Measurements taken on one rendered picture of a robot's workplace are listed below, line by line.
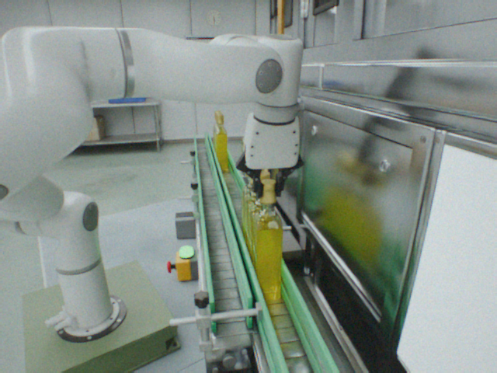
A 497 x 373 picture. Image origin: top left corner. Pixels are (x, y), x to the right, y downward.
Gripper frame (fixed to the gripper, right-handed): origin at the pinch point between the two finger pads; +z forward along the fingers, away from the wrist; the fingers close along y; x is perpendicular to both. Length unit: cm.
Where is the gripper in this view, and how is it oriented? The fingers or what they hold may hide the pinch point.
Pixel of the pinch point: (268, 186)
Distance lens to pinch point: 65.3
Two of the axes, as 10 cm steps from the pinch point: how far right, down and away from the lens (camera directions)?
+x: 1.9, 5.7, -8.0
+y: -9.8, 0.7, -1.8
